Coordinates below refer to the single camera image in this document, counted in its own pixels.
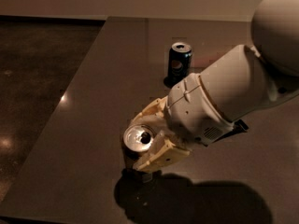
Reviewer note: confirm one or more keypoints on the orange soda can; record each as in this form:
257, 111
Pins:
136, 141

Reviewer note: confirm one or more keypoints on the black rxbar chocolate wrapper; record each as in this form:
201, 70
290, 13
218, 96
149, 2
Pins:
234, 128

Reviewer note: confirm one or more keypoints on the blue Pepsi can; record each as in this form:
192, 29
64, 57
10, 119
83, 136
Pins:
180, 56

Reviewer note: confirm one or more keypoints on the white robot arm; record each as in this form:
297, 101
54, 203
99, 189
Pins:
263, 75

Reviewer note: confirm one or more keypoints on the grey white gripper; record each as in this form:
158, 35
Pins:
193, 112

